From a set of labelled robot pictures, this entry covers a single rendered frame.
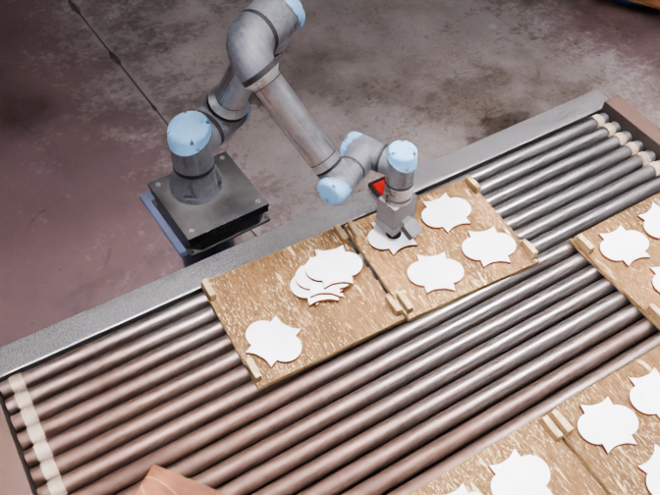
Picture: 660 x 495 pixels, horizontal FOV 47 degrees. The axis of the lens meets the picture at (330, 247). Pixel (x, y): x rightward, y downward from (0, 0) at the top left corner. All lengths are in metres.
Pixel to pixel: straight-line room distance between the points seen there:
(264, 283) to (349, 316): 0.24
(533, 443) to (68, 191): 2.51
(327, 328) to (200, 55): 2.63
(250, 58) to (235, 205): 0.56
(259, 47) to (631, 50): 3.15
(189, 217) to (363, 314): 0.57
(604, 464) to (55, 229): 2.50
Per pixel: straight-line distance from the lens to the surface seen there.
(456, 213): 2.16
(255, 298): 1.96
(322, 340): 1.88
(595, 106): 2.66
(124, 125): 3.93
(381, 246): 2.05
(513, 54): 4.39
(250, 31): 1.75
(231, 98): 2.05
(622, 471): 1.85
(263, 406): 1.82
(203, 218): 2.13
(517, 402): 1.88
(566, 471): 1.81
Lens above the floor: 2.53
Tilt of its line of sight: 51 degrees down
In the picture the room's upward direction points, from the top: 1 degrees clockwise
